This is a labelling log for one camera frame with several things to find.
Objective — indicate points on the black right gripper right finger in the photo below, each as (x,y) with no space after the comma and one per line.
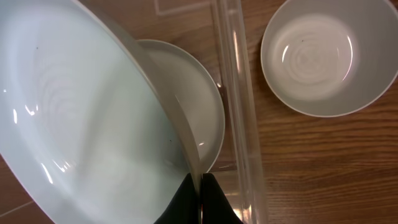
(215,206)

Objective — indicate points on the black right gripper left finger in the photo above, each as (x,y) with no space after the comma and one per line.
(184,206)

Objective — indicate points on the grey plate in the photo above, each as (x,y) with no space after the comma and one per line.
(197,94)

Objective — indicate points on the light blue plate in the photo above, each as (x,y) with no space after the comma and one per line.
(81,128)

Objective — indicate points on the grey bowl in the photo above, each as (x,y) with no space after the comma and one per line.
(329,58)

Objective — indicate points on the clear plastic storage bin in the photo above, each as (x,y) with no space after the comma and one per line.
(213,32)

